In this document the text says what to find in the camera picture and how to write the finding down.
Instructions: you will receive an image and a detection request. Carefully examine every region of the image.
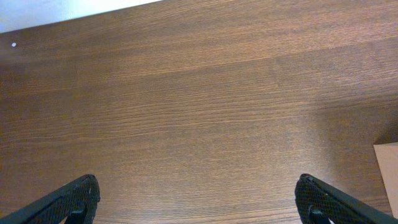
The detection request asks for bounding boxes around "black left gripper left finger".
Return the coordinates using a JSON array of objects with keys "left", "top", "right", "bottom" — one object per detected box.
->
[{"left": 1, "top": 174, "right": 100, "bottom": 224}]

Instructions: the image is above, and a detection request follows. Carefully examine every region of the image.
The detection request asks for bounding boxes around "cardboard box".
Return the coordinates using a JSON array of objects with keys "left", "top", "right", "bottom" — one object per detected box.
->
[{"left": 374, "top": 142, "right": 398, "bottom": 218}]

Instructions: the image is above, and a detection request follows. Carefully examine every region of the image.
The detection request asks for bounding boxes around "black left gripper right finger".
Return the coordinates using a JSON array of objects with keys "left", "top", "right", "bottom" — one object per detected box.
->
[{"left": 295, "top": 174, "right": 397, "bottom": 224}]

